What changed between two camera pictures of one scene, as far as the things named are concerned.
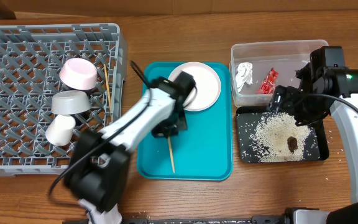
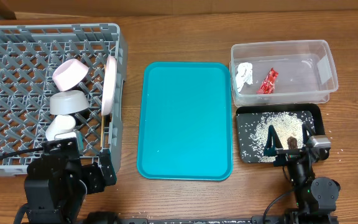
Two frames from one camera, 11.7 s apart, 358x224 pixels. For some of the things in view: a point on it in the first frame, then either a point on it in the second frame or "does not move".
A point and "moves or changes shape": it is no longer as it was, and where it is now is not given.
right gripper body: x=282 y=99 → x=288 y=157
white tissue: x=244 y=73 does not move
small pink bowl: x=78 y=74 moves or changes shape
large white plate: x=207 y=83 → x=107 y=95
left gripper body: x=172 y=126 → x=93 y=182
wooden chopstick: x=108 y=88 → x=102 y=109
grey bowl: x=70 y=102 does not move
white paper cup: x=59 y=131 does not move
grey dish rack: x=20 y=69 does not move
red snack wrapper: x=268 y=83 does not move
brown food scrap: x=293 y=144 does not move
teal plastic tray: x=204 y=151 does not move
